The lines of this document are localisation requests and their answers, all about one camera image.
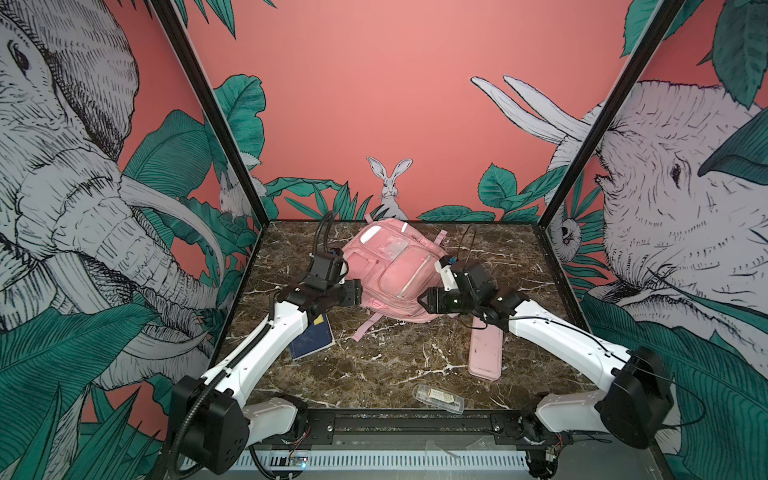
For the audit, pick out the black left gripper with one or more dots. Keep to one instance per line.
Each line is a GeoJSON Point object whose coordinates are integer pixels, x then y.
{"type": "Point", "coordinates": [353, 292]}

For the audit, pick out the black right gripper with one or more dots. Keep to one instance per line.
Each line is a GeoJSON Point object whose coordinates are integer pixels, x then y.
{"type": "Point", "coordinates": [438, 298]}

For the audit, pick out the dark blue book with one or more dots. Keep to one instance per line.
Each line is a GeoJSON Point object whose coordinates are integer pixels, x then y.
{"type": "Point", "coordinates": [317, 337]}

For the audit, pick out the pink student backpack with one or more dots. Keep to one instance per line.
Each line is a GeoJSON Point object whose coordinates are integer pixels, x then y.
{"type": "Point", "coordinates": [395, 263]}

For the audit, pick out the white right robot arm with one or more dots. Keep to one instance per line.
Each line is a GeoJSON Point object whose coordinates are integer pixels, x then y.
{"type": "Point", "coordinates": [632, 395]}

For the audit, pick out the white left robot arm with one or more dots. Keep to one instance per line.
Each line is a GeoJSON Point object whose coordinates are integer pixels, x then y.
{"type": "Point", "coordinates": [210, 422]}

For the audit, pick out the pink pencil case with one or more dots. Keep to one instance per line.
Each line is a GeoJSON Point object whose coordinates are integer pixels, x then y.
{"type": "Point", "coordinates": [485, 352]}

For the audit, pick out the clear plastic eraser box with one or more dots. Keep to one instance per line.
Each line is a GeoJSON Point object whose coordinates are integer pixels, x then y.
{"type": "Point", "coordinates": [440, 399]}

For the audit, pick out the white ventilation grille strip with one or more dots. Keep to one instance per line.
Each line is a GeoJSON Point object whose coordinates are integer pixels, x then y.
{"type": "Point", "coordinates": [390, 460]}

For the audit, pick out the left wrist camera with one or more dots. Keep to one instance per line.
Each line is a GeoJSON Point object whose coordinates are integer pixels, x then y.
{"type": "Point", "coordinates": [326, 269]}

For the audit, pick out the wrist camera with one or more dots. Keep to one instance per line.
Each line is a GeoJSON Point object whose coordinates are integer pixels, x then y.
{"type": "Point", "coordinates": [468, 277]}
{"type": "Point", "coordinates": [326, 269]}

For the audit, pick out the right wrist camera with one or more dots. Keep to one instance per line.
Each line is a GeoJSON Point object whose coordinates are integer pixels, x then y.
{"type": "Point", "coordinates": [468, 277]}

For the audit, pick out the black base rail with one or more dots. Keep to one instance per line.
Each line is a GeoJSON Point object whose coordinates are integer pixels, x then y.
{"type": "Point", "coordinates": [506, 427]}

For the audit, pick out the black frame post left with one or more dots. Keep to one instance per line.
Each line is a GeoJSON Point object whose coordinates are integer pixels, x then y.
{"type": "Point", "coordinates": [168, 15]}

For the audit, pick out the black frame post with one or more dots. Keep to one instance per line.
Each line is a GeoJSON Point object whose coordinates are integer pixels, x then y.
{"type": "Point", "coordinates": [656, 28]}
{"type": "Point", "coordinates": [168, 15]}

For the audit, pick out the black frame post right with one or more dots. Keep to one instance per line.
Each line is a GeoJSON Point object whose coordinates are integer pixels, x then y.
{"type": "Point", "coordinates": [656, 28]}

